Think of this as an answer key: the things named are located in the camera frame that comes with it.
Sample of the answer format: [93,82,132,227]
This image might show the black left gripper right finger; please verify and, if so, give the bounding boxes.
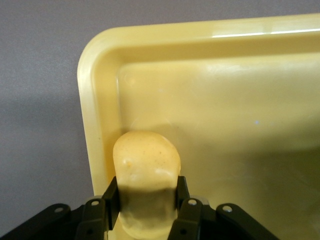
[168,176,281,240]

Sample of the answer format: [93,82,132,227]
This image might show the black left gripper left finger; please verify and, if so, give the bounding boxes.
[0,176,121,240]

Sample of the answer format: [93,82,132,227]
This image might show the yellow potato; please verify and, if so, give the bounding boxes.
[112,130,182,240]

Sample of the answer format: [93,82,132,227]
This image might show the yellow plastic tray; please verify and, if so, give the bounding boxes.
[76,13,320,240]

